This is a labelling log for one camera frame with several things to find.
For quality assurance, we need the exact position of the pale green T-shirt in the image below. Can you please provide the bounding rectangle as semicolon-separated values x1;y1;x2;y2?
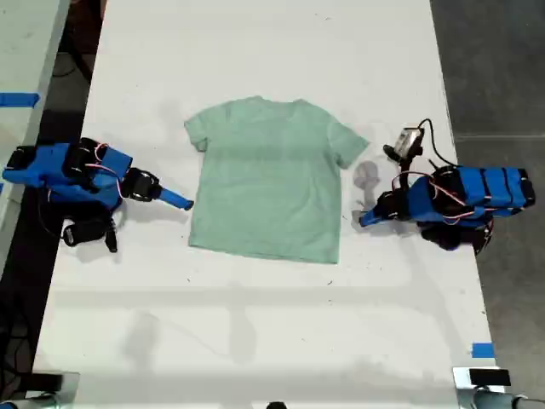
183;96;370;266

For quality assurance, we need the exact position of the long blue tape strip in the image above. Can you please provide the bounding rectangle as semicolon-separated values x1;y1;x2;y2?
0;91;42;108

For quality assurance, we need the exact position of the short blue tape strip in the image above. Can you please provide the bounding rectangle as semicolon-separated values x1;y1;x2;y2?
471;342;496;360

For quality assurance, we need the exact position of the white side table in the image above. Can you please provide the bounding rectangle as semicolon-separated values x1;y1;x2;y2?
0;0;72;265

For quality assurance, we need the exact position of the white box with black top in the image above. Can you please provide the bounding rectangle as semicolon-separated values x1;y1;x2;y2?
451;366;513;390

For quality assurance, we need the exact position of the black box on grey plate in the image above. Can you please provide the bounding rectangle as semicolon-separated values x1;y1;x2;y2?
28;370;81;400

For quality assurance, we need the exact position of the grey pipe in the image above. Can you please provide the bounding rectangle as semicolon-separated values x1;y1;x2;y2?
471;388;545;409

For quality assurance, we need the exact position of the black camera stalk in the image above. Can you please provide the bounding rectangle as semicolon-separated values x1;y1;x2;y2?
381;143;426;176

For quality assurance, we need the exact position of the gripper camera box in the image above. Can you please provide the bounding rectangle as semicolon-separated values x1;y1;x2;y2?
60;214;119;254
393;125;426;157

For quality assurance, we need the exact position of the black camera cable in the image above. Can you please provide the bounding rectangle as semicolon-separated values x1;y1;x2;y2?
37;198;66;239
415;118;453;170

